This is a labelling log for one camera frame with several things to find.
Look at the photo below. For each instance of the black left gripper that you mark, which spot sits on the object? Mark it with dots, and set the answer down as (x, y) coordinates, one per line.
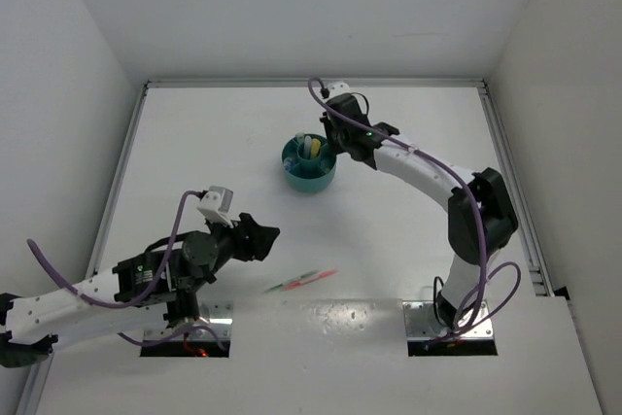
(255, 247)

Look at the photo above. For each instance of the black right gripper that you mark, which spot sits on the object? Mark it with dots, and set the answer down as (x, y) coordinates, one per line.
(328, 124)

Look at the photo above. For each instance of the yellow highlighter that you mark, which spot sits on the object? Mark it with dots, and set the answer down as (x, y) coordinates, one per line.
(315, 148)

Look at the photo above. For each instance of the green highlighter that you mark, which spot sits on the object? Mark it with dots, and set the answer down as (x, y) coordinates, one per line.
(299, 137)

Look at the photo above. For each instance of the clear blue glue stick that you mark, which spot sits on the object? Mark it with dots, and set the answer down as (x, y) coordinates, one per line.
(289, 163)

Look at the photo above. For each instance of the green pen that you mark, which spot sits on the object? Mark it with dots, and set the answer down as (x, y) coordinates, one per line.
(282, 285)

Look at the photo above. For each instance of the pink pen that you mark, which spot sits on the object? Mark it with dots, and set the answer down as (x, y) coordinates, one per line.
(310, 279)

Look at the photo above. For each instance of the blue highlighter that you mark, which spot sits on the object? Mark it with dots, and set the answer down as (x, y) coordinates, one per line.
(307, 145)

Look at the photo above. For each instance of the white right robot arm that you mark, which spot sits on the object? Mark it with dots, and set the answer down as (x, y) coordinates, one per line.
(481, 216)

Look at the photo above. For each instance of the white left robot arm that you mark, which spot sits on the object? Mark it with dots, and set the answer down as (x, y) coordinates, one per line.
(155, 289)

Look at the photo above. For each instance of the teal round divided organizer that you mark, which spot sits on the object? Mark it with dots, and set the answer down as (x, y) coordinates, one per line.
(308, 176)

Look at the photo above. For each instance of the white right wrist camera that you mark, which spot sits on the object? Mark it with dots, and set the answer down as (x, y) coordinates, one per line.
(334, 89)

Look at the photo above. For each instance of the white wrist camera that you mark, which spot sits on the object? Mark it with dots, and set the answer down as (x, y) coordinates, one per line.
(334, 89)
(214, 206)

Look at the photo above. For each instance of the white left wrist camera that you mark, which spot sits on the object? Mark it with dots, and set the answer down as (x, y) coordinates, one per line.
(214, 206)

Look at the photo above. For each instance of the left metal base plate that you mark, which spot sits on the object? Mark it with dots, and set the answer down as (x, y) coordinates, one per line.
(218, 316)

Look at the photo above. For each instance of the metal base plate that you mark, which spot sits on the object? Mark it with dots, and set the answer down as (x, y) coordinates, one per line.
(218, 316)
(421, 325)

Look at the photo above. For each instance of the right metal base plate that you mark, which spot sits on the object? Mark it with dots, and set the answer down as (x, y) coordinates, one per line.
(421, 325)

